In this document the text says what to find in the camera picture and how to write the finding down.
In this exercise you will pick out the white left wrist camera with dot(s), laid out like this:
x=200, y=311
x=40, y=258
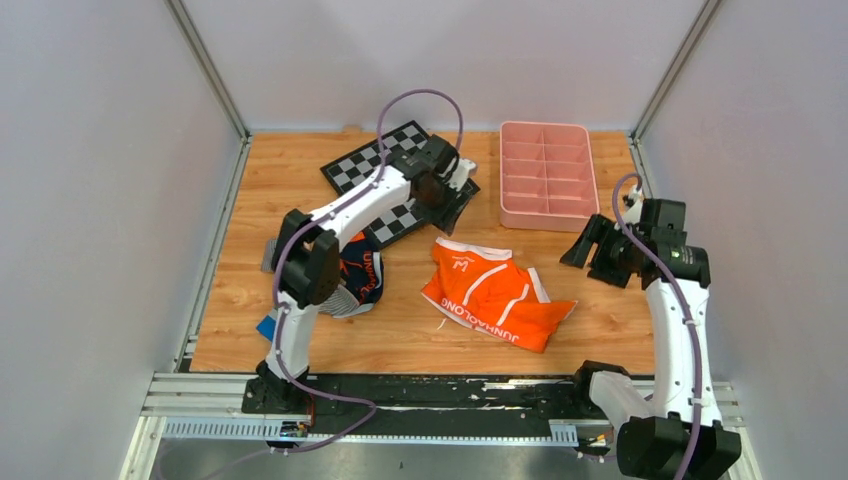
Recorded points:
x=463, y=171

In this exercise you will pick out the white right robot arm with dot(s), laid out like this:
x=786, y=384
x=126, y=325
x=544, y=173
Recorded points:
x=677, y=431

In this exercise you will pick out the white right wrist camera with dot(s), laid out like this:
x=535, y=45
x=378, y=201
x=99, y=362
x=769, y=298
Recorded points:
x=633, y=202

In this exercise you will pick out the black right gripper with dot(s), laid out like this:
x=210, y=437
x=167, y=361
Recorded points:
x=598, y=231

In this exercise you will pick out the pink compartment tray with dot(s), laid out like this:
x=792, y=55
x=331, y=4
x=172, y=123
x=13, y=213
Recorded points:
x=547, y=177

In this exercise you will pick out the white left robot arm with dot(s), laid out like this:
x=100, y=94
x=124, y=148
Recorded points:
x=307, y=258

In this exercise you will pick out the white slotted cable duct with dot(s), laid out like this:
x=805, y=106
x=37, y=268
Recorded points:
x=559, y=435

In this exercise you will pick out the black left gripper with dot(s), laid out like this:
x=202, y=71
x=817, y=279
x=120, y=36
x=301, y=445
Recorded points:
x=445, y=217

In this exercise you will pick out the black white checkerboard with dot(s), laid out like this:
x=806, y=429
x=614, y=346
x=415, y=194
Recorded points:
x=353, y=168

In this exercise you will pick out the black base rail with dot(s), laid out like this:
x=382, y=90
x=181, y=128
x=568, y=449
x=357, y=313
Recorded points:
x=494, y=405

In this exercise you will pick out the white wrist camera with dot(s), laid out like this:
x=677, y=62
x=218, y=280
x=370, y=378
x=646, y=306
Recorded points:
x=463, y=171
x=633, y=202

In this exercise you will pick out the grey striped underwear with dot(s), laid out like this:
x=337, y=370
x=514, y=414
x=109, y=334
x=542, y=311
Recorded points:
x=341, y=304

